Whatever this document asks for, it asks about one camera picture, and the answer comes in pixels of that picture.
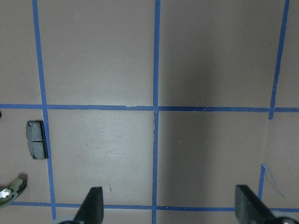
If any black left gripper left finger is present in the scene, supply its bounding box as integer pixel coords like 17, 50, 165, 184
73, 187, 104, 224

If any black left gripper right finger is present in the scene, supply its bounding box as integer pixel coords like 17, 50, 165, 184
235, 185, 277, 224

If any green brake shoe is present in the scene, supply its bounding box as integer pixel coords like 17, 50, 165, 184
0, 173, 28, 209

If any black brake pad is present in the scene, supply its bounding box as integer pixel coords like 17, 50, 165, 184
26, 120, 49, 160

